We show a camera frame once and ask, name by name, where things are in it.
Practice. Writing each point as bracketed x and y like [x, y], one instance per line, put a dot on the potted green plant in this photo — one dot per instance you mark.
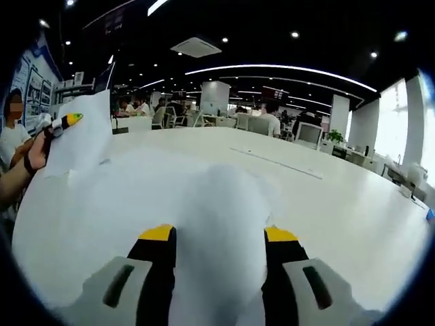
[335, 136]

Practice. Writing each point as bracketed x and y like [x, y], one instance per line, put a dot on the person's left hand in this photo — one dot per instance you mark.
[38, 153]

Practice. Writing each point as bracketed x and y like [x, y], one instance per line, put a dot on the tilted monitor on stand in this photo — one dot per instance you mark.
[103, 79]

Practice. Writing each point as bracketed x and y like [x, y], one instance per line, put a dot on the bundle of white printing papers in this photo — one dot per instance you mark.
[88, 142]

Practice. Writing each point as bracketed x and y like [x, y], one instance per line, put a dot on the ceiling air conditioner unit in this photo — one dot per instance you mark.
[195, 47]

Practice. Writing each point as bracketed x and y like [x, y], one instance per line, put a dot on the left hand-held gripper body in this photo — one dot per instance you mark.
[44, 122]

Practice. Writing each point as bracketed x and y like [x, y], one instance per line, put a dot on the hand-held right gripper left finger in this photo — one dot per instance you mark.
[153, 271]

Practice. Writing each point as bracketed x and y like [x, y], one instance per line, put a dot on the thin curved ceiling light strip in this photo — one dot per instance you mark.
[272, 67]

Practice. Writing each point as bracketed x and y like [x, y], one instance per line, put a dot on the blue white wall display boards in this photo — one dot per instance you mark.
[34, 88]

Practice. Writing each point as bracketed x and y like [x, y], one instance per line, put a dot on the metal sink stand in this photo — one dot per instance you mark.
[404, 173]

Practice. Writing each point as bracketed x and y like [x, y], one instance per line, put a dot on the white shelf rack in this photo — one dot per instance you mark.
[74, 86]

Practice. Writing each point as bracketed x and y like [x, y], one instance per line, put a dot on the wide curved ceiling light strip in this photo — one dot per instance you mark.
[158, 6]

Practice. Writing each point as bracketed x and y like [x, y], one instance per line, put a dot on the group of white office chairs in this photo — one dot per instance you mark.
[309, 134]

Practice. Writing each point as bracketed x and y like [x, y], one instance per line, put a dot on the red hanging display screen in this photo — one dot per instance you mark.
[275, 94]

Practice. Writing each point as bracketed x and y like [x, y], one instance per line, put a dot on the dark hanging display screen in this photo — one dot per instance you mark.
[113, 23]

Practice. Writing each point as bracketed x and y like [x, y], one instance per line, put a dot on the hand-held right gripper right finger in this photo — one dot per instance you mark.
[289, 271]

